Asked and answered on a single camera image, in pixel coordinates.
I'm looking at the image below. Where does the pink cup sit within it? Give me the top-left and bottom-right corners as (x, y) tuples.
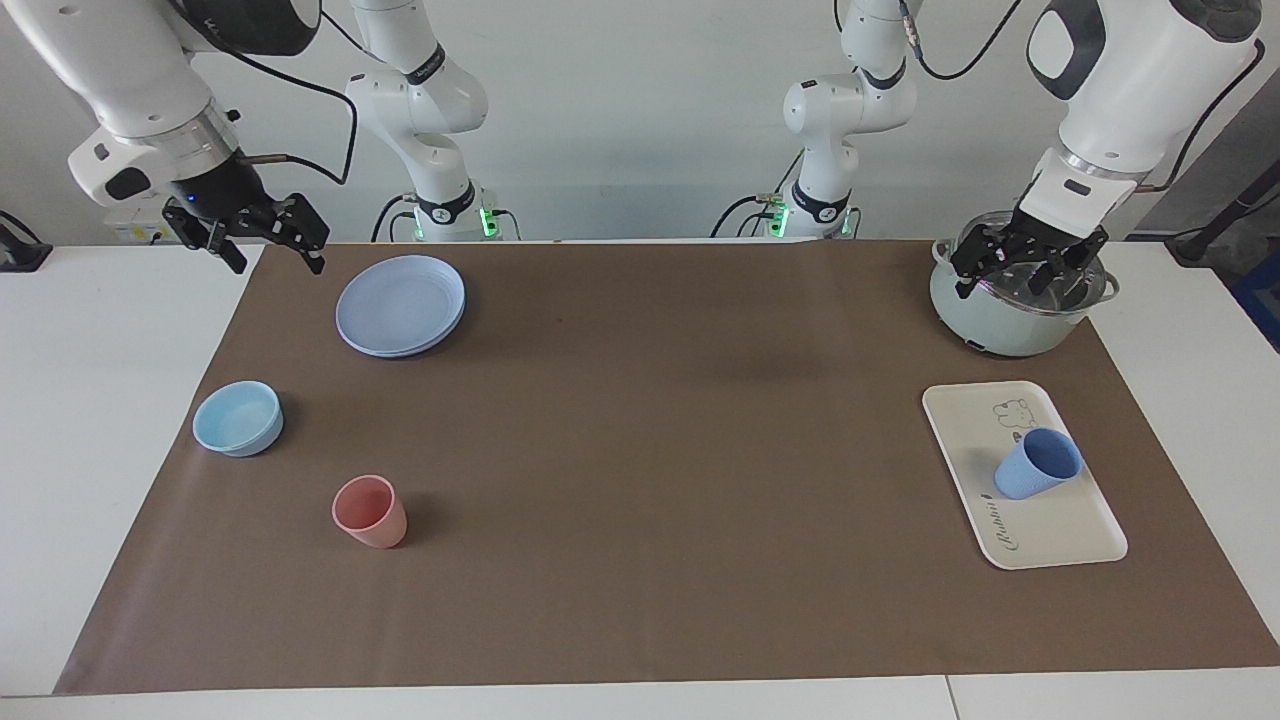
(332, 475), (409, 549)

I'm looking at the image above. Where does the brown table mat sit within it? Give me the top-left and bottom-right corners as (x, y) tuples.
(55, 240), (1280, 696)

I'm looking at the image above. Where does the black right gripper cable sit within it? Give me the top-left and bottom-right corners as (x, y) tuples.
(175, 0), (359, 187)

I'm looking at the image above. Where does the black table clamp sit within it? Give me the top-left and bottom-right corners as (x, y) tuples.
(0, 210), (53, 273)

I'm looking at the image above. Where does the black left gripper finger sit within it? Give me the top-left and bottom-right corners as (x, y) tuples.
(950, 225), (1011, 299)
(1030, 235), (1109, 296)

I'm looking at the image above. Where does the light blue bowl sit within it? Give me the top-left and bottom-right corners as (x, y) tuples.
(192, 380), (285, 458)

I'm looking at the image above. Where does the blue crate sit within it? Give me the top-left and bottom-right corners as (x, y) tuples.
(1233, 250), (1280, 353)

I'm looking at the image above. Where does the lavender blue plate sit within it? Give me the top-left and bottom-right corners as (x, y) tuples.
(335, 255), (467, 359)

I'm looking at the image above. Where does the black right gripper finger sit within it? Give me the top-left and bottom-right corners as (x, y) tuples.
(163, 208), (248, 276)
(265, 192), (331, 273)

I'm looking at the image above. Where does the black stand mount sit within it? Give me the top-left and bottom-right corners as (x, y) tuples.
(1165, 160), (1280, 267)

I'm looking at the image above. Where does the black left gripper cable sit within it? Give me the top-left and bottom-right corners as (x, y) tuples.
(898, 0), (1266, 191)

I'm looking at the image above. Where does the white power strip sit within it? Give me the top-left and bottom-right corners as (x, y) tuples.
(105, 215), (173, 247)

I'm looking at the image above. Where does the pale green cooking pot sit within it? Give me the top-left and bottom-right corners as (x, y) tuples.
(930, 210), (1121, 358)

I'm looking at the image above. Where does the blue ribbed cup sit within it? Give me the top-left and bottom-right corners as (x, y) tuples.
(994, 428), (1085, 501)

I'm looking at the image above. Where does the cream rabbit print tray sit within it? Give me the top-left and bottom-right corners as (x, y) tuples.
(922, 381), (1129, 571)

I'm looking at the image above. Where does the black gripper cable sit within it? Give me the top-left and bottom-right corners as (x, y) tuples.
(175, 0), (359, 187)
(898, 0), (1266, 191)

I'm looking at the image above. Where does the black base cable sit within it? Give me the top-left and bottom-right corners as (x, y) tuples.
(709, 148), (806, 241)
(370, 192), (416, 243)

